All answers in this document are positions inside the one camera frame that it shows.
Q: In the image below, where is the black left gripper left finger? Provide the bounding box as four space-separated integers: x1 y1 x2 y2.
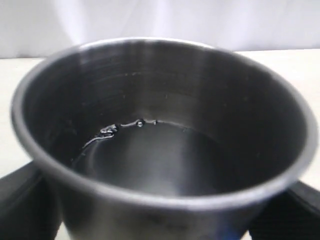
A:
0 162 62 240

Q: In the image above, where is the stainless steel cup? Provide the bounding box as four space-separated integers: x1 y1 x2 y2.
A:
11 37 319 240

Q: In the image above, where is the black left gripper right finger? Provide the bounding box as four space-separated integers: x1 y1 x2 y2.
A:
252 181 320 240

